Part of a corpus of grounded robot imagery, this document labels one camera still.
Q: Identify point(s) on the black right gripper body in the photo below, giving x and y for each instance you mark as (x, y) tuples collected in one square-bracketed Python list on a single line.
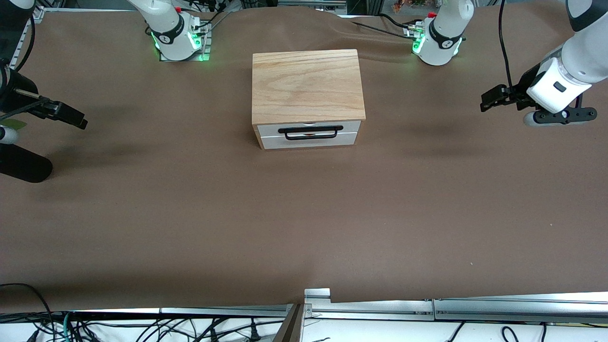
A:
[(14, 94)]

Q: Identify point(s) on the perforated metal side rail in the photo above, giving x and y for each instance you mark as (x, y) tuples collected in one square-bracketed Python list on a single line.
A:
[(23, 42)]

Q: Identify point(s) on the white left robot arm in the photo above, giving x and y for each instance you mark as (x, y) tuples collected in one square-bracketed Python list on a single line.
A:
[(584, 61)]

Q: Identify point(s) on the green leaf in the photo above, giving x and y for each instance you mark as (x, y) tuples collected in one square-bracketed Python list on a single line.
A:
[(14, 124)]

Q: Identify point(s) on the grey-brown diagonal bar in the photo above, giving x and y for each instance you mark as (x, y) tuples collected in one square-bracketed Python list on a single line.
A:
[(290, 327)]

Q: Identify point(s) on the brown table cover sheet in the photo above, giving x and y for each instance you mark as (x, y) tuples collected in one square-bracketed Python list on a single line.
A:
[(304, 213)]

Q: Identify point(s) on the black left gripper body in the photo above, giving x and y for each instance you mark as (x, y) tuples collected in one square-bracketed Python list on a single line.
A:
[(524, 87)]

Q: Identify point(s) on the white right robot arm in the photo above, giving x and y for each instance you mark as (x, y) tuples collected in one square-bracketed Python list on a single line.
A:
[(166, 28)]

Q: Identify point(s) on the wooden drawer cabinet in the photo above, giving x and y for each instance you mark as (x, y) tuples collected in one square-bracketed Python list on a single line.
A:
[(306, 85)]

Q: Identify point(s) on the black cylindrical vase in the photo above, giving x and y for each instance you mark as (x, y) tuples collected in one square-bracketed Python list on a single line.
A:
[(21, 164)]

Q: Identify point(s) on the long aluminium rail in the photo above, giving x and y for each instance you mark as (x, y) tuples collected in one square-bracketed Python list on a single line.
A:
[(522, 309)]

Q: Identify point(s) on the thin aluminium rail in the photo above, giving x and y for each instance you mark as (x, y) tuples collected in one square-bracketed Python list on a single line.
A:
[(223, 311)]

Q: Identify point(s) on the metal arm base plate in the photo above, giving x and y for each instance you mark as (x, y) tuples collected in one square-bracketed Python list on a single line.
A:
[(203, 50)]

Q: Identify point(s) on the notched aluminium rail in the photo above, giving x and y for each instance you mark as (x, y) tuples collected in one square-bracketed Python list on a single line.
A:
[(361, 308)]

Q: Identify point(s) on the white drawer front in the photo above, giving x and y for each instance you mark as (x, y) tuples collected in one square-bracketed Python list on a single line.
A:
[(275, 141)]

